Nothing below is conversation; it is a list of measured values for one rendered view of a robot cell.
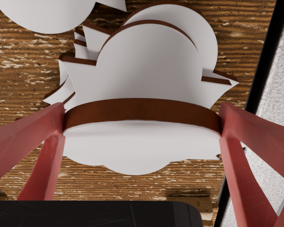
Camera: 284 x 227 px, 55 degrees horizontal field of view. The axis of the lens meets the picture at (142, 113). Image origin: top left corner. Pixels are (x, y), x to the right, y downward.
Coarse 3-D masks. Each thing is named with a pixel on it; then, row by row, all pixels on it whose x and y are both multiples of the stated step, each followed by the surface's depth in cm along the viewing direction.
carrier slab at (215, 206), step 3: (216, 201) 39; (213, 204) 38; (216, 204) 38; (213, 207) 38; (216, 207) 38; (213, 210) 38; (216, 210) 38; (213, 213) 39; (216, 213) 39; (213, 216) 39; (213, 219) 40; (213, 222) 40
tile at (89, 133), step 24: (72, 120) 12; (96, 120) 11; (120, 120) 10; (144, 120) 10; (168, 120) 10; (192, 120) 11; (216, 120) 12; (72, 144) 15; (96, 144) 15; (120, 144) 15; (144, 144) 15; (168, 144) 15; (192, 144) 14; (216, 144) 14
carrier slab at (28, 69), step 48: (144, 0) 22; (192, 0) 22; (240, 0) 22; (0, 48) 24; (48, 48) 24; (240, 48) 24; (0, 96) 27; (240, 96) 27; (0, 192) 36; (96, 192) 36; (144, 192) 36; (192, 192) 36
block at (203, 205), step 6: (168, 198) 36; (174, 198) 36; (180, 198) 36; (186, 198) 36; (192, 198) 36; (198, 198) 36; (204, 198) 36; (210, 198) 36; (192, 204) 35; (198, 204) 35; (204, 204) 35; (210, 204) 35; (198, 210) 35; (204, 210) 35; (210, 210) 35; (204, 216) 35; (210, 216) 35
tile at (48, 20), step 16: (0, 0) 20; (16, 0) 20; (32, 0) 20; (48, 0) 20; (64, 0) 20; (80, 0) 20; (96, 0) 20; (112, 0) 20; (16, 16) 20; (32, 16) 20; (48, 16) 21; (64, 16) 21; (80, 16) 21; (48, 32) 21
